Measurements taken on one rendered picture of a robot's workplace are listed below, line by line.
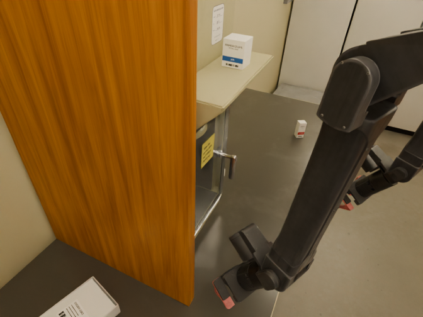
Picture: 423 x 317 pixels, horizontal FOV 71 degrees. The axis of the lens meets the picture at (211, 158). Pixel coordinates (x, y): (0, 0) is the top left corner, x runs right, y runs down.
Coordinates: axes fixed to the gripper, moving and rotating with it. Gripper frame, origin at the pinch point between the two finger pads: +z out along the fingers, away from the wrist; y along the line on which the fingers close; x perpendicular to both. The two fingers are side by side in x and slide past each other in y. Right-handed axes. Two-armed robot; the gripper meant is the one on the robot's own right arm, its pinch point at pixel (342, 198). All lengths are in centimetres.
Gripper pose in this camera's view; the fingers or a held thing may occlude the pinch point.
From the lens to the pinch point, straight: 110.5
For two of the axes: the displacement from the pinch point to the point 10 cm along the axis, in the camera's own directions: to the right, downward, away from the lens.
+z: -3.4, 4.5, 8.3
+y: -7.8, 3.5, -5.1
